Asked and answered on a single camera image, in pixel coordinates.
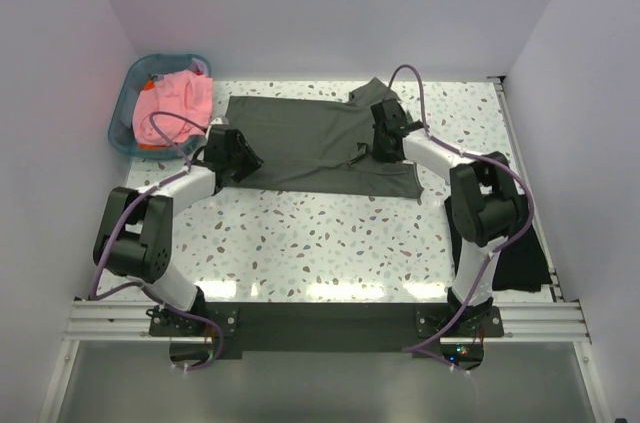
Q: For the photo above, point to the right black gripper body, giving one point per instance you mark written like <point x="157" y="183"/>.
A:
<point x="378" y="151"/>

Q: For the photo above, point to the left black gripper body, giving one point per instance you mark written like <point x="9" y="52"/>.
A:
<point x="243" y="162"/>

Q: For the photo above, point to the dark green t-shirt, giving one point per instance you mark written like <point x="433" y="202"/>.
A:
<point x="320" y="146"/>

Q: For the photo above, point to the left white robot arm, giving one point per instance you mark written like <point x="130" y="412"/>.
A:
<point x="134" y="240"/>

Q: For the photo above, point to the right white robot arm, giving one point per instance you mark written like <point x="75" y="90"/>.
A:
<point x="486" y="207"/>

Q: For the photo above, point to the pink t-shirt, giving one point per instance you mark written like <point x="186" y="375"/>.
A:
<point x="186" y="93"/>

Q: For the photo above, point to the teal laundry basket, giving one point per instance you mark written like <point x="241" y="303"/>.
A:
<point x="120" y="133"/>

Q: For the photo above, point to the black folded t-shirt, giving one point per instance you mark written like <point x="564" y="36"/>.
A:
<point x="522" y="266"/>

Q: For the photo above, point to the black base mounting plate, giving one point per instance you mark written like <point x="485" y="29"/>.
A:
<point x="298" y="327"/>

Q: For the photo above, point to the aluminium frame rail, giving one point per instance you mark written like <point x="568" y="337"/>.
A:
<point x="521" y="322"/>

